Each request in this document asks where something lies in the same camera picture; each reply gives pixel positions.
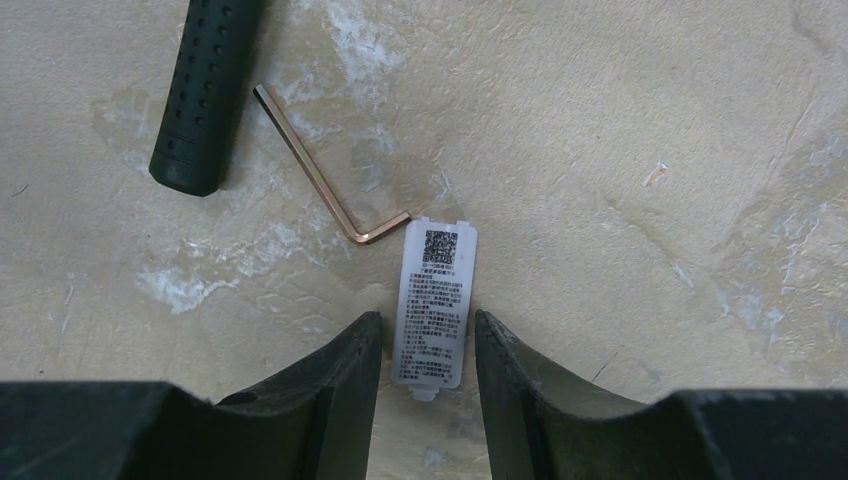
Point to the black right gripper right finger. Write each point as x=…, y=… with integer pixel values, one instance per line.
x=543, y=421

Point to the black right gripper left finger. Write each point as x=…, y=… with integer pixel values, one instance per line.
x=311, y=420

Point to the white remote battery cover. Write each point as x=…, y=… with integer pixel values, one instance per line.
x=433, y=307

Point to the bronze hex key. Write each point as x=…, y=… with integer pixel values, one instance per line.
x=275, y=112

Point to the claw hammer black handle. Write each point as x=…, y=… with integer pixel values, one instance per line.
x=192, y=148

